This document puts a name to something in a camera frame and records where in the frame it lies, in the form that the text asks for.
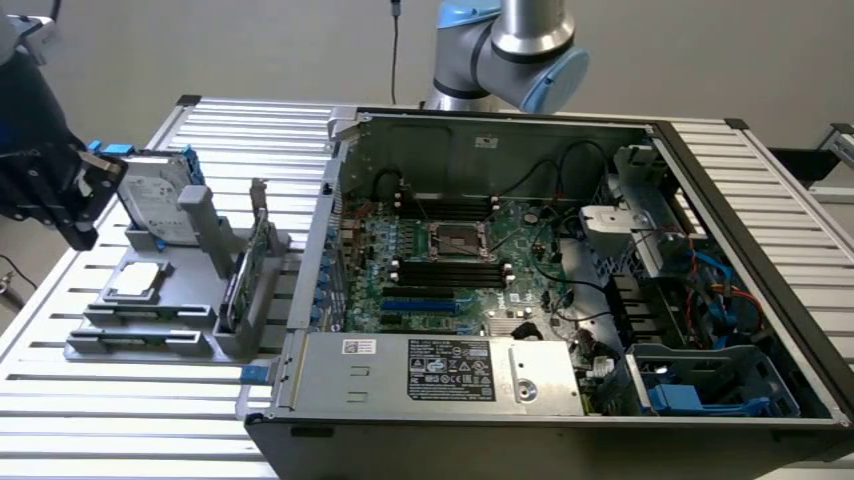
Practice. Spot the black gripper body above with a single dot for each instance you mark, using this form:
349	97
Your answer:
36	180

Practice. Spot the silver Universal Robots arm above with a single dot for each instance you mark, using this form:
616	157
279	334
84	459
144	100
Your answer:
514	45

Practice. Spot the green RAM stick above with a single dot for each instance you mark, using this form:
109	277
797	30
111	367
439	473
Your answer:
143	341

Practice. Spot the black RAM slot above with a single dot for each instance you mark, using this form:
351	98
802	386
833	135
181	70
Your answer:
454	283
447	211
447	206
454	276
447	217
454	270
447	200
454	264

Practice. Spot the silver CPU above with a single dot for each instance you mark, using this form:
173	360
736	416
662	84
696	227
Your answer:
139	279

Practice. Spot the silver hard disk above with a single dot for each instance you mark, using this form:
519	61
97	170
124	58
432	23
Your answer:
155	205

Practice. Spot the grey parts rack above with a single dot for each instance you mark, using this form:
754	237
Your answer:
200	280

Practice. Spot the green graphics card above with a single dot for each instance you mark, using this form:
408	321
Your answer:
249	260

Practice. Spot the black table corner cap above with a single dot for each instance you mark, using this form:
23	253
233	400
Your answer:
188	99
736	124

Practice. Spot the blue power supply latch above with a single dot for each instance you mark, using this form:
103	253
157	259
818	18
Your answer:
255	374

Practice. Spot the silver power supply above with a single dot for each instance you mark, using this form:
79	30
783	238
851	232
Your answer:
374	375

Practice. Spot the blue expansion slot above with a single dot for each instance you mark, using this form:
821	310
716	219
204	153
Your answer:
416	304

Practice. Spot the metal CPU socket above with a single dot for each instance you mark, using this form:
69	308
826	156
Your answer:
456	240

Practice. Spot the green motherboard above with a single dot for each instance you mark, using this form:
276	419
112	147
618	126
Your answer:
520	280

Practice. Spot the silver chipset heatsink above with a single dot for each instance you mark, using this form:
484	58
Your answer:
514	327

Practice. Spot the round coin battery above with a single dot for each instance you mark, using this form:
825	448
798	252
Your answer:
531	217

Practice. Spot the black open PC case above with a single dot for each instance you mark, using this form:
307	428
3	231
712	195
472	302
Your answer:
534	450

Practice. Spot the grey metal drive cage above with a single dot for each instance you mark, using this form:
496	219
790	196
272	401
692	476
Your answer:
640	200

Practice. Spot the blue disk bay latch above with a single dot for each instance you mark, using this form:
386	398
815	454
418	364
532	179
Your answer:
675	400

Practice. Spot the blue-grey disk bay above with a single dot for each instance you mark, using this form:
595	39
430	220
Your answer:
734	370

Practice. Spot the aluminium profile stand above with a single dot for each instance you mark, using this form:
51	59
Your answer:
810	160

